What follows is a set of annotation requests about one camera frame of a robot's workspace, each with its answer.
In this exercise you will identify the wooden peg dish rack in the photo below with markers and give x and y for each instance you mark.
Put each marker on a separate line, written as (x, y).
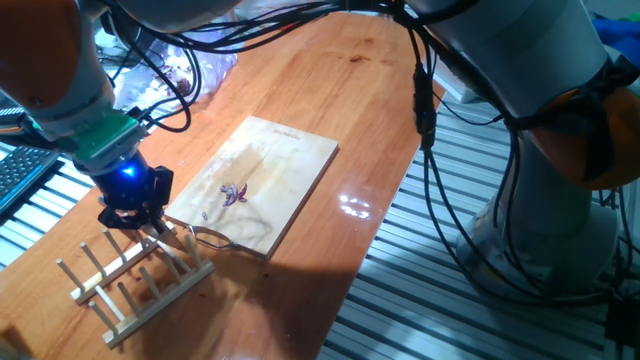
(150, 300)

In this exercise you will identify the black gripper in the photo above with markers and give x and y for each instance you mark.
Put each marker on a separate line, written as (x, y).
(125, 187)

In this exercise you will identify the large reddish wooden panel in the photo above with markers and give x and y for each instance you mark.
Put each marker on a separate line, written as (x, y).
(350, 100)

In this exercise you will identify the clear bag of chopped onion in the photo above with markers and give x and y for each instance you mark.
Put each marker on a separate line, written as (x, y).
(220, 65)

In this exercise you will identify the red onion piece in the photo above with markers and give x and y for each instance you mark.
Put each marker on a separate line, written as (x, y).
(234, 194)

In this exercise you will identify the light wooden cutting board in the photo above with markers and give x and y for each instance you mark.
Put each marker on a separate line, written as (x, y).
(260, 165)

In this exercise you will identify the steel cleaver knife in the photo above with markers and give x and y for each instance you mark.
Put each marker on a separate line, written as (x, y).
(167, 237)

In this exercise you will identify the blue plastic bag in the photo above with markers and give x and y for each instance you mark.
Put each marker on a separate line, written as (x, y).
(620, 37)

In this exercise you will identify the black keyboard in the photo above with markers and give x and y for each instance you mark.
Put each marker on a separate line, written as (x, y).
(20, 172)

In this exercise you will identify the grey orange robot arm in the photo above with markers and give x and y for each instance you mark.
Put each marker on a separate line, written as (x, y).
(525, 50)

